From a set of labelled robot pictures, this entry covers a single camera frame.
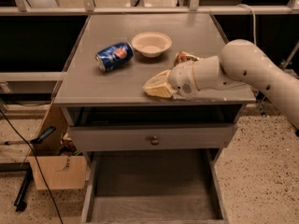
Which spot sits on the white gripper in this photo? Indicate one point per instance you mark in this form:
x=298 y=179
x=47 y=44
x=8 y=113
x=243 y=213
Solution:
x=181 y=76

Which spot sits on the blue pepsi can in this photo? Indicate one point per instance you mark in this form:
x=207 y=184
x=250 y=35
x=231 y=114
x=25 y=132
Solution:
x=114 y=56

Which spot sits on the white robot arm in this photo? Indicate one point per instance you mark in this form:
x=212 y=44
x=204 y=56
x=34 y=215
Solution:
x=240 y=62

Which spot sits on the orange patterned drink can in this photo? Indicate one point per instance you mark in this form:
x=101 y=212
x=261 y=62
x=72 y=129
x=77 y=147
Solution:
x=183 y=56

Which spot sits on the grey wooden drawer cabinet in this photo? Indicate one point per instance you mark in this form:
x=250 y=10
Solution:
x=90 y=97

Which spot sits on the grey top drawer with knob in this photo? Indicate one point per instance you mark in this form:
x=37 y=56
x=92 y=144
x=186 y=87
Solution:
x=151 y=137

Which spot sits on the open grey middle drawer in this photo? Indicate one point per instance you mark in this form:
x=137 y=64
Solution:
x=153 y=187

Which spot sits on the white paper bowl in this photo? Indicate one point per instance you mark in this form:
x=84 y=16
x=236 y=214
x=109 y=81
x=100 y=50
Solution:
x=151 y=44

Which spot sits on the brown cardboard box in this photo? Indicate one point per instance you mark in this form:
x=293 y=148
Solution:
x=51 y=165

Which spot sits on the black metal stand foot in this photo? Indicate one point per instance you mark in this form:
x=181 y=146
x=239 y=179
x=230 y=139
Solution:
x=20 y=203

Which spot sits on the black handled tool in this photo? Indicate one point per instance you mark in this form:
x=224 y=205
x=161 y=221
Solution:
x=39 y=140

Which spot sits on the metal railing frame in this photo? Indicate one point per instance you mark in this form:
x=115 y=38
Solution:
x=34 y=46

